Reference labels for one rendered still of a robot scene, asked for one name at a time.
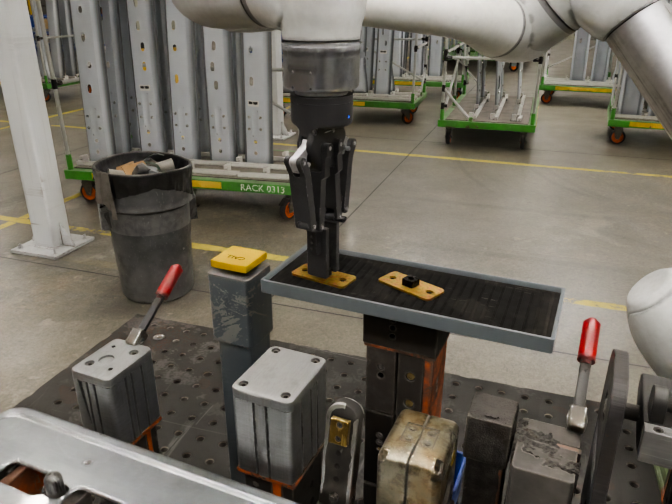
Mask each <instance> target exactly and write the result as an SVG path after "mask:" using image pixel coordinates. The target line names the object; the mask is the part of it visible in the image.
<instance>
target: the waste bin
mask: <svg viewBox="0 0 672 504"><path fill-rule="evenodd" d="M192 170H193V166H192V162H191V161H190V160H189V159H187V158H185V157H182V156H179V155H176V154H172V153H166V152H158V151H131V152H125V153H119V154H114V155H110V156H107V157H104V158H102V159H99V160H97V161H96V162H94V163H93V164H92V173H93V180H95V201H96V203H97V205H98V211H99V218H100V224H101V229H102V231H108V230H110V231H111V235H112V244H113V249H114V253H115V258H116V263H117V268H118V272H119V277H120V282H121V287H122V291H123V293H124V295H125V296H126V297H127V298H128V299H130V300H133V301H135V302H140V303H153V301H154V299H155V298H156V296H157V294H155V292H156V291H157V289H158V287H159V286H160V284H161V282H162V281H163V279H164V277H165V275H166V274H167V272H168V270H169V268H170V267H171V265H175V264H179V265H181V267H182V270H183V272H182V274H181V276H180V278H179V279H178V281H177V283H176V285H175V286H174V288H173V290H172V292H171V293H170V295H169V297H168V299H167V300H164V301H163V302H166V301H170V300H174V299H177V298H179V297H181V296H183V295H185V294H186V293H187V292H189V291H190V290H191V288H192V287H193V284H194V276H193V257H192V239H191V219H196V218H198V215H197V205H196V196H195V194H194V191H193V187H192Z"/></svg>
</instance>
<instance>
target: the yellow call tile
mask: <svg viewBox="0 0 672 504"><path fill-rule="evenodd" d="M266 258H267V252H265V251H260V250H254V249H249V248H243V247H238V246H232V247H230V248H228V249H227V250H225V251H224V252H222V253H221V254H219V255H218V256H216V257H214V258H213V259H211V266H212V267H215V268H220V269H225V270H230V271H235V272H240V273H248V272H249V271H250V270H252V269H253V268H254V267H256V266H257V265H259V264H260V263H261V262H263V261H264V260H265V259H266Z"/></svg>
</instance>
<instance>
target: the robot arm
mask: <svg viewBox="0 0 672 504"><path fill-rule="evenodd" d="M172 2H173V4H174V6H175V7H176V8H177V9H178V10H179V12H180V13H182V14H183V15H184V16H185V17H187V18H188V19H190V20H191V21H193V22H195V23H197V24H199V25H202V26H205V27H210V28H216V29H224V30H226V31H229V32H238V33H254V32H262V31H275V30H280V31H281V33H282V50H283V75H284V86H285V87H286V88H287V89H289V90H293V91H294V92H291V93H290V108H291V122H292V123H293V124H294V125H296V126H297V127H298V129H299V136H298V141H297V148H298V150H297V151H296V152H295V154H294V155H293V156H288V155H287V156H285V158H284V164H285V167H286V169H287V172H288V174H289V180H290V188H291V196H292V203H293V211H294V219H295V226H296V228H299V229H304V230H306V231H307V262H308V274H309V275H313V276H316V277H320V278H324V279H327V278H328V277H329V267H331V268H332V271H333V272H337V271H338V270H339V222H342V223H344V222H345V221H346V218H347V217H346V216H342V213H347V211H348V208H349V196H350V185H351V173H352V161H353V154H354V151H355V147H356V139H355V138H348V137H346V132H345V129H344V127H346V126H348V125H350V124H351V123H352V121H353V92H351V91H349V90H353V89H356V88H357V87H358V86H359V71H360V49H361V44H360V34H361V27H362V26H365V27H373V28H380V29H388V30H395V31H403V32H410V33H418V34H426V35H433V36H440V37H446V38H451V39H456V40H459V41H462V42H464V43H466V44H467V45H469V46H470V47H472V48H473V49H474V50H475V51H477V52H478V53H480V54H482V55H484V56H487V57H489V58H490V59H493V60H495V61H500V62H508V63H520V62H527V61H531V60H534V59H536V58H538V57H540V56H542V55H543V54H544V53H546V52H547V51H548V50H549V49H550V48H552V47H553V46H555V45H556V44H558V43H559V42H561V41H562V40H564V39H565V38H567V37H568V36H570V35H571V34H573V33H574V32H575V31H577V30H578V29H579V28H582V29H583V30H585V31H586V32H588V33H589V34H590V35H591V36H592V37H593V38H596V39H598V40H600V41H603V42H604V41H606V42H607V43H608V45H609V46H610V48H611V49H612V51H613V52H614V54H615V55H616V57H617V58H618V60H619V61H620V63H621V64H622V66H623V67H624V69H625V70H626V72H627V73H628V75H629V76H630V78H631V79H632V81H633V82H634V84H635V85H636V87H637V88H638V90H639V91H640V93H641V95H642V96H643V98H644V99H645V101H646V102H647V104H648V105H649V107H650V108H651V110H652V111H653V113H654V114H655V116H656V117H657V119H658V120H659V122H660V123H661V125H662V126H663V128H664V129H665V131H666V132H667V134H668V135H669V137H670V138H671V140H672V7H671V6H670V4H669V3H667V1H666V0H172ZM341 201H342V203H341ZM626 306H627V316H628V325H629V329H630V332H631V335H632V338H633V340H634V342H635V344H636V346H637V348H638V349H639V351H640V352H641V354H642V356H643V357H644V358H645V360H646V361H647V363H648V364H649V366H650V367H651V368H652V370H653V371H654V372H655V373H656V375H657V376H660V377H665V378H670V379H672V267H671V268H664V269H659V270H656V271H654V272H651V273H650V274H648V275H646V276H644V277H643V278H642V279H640V280H639V281H638V282H637V283H636V284H635V285H634V286H633V287H632V288H631V290H630V291H629V293H628V295H627V301H626Z"/></svg>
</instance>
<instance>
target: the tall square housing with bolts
mask: <svg viewBox="0 0 672 504"><path fill-rule="evenodd" d="M232 391H233V404H234V416H235V429H236V441H237V453H238V465H237V471H239V472H242V473H245V481H246V485H249V486H252V487H255V488H258V489H261V490H263V491H266V492H269V493H272V494H275V495H278V496H280V497H283V498H286V499H289V500H292V501H294V502H297V503H300V504H317V502H318V501H319V495H320V485H321V473H322V459H321V449H322V448H323V446H324V439H325V427H326V361H325V359H324V358H322V357H318V356H314V355H310V354H306V353H302V352H298V351H294V350H290V349H286V348H282V347H277V346H274V347H270V348H269V349H268V350H267V351H266V352H265V353H264V354H263V355H262V356H261V357H260V358H259V359H258V360H257V361H256V362H255V363H254V364H253V365H252V366H251V367H250V368H249V369H248V370H247V371H246V372H245V373H244V374H243V375H242V376H241V377H240V378H239V379H238V380H237V381H236V382H235V383H234V384H233V386H232Z"/></svg>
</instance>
